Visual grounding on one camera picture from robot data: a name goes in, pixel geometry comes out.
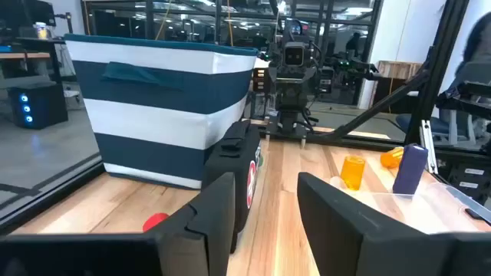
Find orange pill bottle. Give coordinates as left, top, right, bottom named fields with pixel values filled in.
left=380, top=146, right=405, bottom=169
left=340, top=155, right=367, bottom=192

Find blue bandage roll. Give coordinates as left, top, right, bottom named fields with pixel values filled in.
left=392, top=143, right=430, bottom=196

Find blue office chair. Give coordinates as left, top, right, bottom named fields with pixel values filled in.
left=394, top=113, right=479, bottom=146

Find wooden top desk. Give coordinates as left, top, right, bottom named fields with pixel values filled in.
left=0, top=36, right=64, bottom=84

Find clear jar yellow contents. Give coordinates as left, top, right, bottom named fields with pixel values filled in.
left=33, top=21, right=49, bottom=41

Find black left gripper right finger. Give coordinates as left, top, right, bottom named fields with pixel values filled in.
left=296, top=171, right=442, bottom=276

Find wooden crate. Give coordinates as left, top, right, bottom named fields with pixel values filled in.
left=377, top=60, right=423, bottom=81

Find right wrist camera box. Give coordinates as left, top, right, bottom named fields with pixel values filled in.
left=282, top=41, right=307, bottom=67

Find red bandage roll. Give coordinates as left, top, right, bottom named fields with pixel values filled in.
left=142, top=212, right=170, bottom=233

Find person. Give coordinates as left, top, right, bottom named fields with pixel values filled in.
left=454, top=11, right=491, bottom=112

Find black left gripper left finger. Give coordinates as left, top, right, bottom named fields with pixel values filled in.
left=155, top=171, right=236, bottom=276

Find black first aid kit pouch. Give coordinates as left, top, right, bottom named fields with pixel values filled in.
left=201, top=119, right=264, bottom=254

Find black computer tower blue lights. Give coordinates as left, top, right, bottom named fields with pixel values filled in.
left=7, top=82, right=69, bottom=130

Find yellow hanging cable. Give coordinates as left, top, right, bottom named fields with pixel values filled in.
left=154, top=0, right=172, bottom=41
left=226, top=0, right=235, bottom=48

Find silver metal bracket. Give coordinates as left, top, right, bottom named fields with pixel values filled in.
left=419, top=120, right=439, bottom=174

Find clear plastic bag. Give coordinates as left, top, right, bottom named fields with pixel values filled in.
left=329, top=176, right=491, bottom=235

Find black box white labels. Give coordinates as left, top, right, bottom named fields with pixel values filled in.
left=437, top=151, right=491, bottom=210

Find black monitor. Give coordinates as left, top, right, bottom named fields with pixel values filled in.
left=0, top=0, right=57, bottom=28

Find navy white striped fabric basket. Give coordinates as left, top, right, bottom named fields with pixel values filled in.
left=63, top=33, right=259, bottom=191

